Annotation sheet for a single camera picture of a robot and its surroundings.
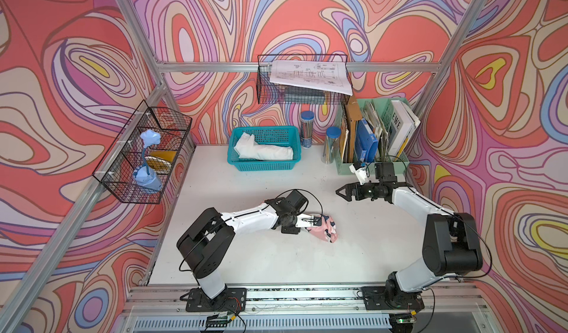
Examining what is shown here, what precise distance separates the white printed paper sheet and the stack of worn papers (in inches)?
9.5

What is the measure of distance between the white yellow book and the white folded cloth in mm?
483

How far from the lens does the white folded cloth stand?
1093 mm

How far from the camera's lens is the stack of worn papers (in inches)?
37.8

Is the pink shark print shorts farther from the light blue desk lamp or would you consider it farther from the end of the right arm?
the light blue desk lamp

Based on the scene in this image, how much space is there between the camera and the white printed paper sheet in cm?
77

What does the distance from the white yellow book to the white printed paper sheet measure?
1.06 feet

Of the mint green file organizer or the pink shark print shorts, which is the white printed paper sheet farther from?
the pink shark print shorts
